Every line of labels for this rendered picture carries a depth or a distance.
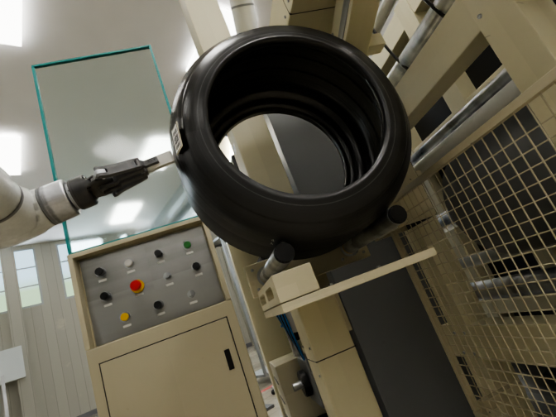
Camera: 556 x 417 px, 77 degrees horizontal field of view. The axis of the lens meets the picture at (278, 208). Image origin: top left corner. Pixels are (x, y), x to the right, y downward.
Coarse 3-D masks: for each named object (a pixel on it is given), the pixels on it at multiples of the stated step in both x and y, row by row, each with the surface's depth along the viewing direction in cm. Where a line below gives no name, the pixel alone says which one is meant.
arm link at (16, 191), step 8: (0, 168) 65; (0, 176) 64; (8, 176) 66; (0, 184) 63; (8, 184) 66; (16, 184) 69; (0, 192) 64; (8, 192) 65; (16, 192) 68; (0, 200) 64; (8, 200) 66; (16, 200) 68; (0, 208) 65; (8, 208) 67; (0, 216) 66
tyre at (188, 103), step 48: (240, 48) 83; (288, 48) 99; (336, 48) 87; (192, 96) 78; (240, 96) 110; (288, 96) 114; (336, 96) 110; (384, 96) 84; (192, 144) 74; (336, 144) 114; (384, 144) 79; (192, 192) 77; (240, 192) 72; (336, 192) 74; (384, 192) 77; (240, 240) 82; (288, 240) 74; (336, 240) 78
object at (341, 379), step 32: (192, 0) 139; (192, 32) 143; (224, 32) 136; (256, 128) 124; (256, 160) 120; (288, 192) 117; (320, 288) 108; (320, 320) 105; (320, 352) 102; (352, 352) 103; (320, 384) 104; (352, 384) 101; (352, 416) 98
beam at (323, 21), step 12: (276, 0) 118; (288, 0) 109; (300, 0) 108; (312, 0) 109; (324, 0) 111; (276, 12) 121; (288, 12) 112; (300, 12) 112; (312, 12) 114; (324, 12) 116; (276, 24) 124; (288, 24) 115; (300, 24) 117; (312, 24) 119; (324, 24) 121
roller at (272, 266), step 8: (280, 248) 73; (288, 248) 73; (272, 256) 75; (280, 256) 72; (288, 256) 72; (272, 264) 78; (280, 264) 74; (288, 264) 77; (264, 272) 93; (272, 272) 85; (264, 280) 101
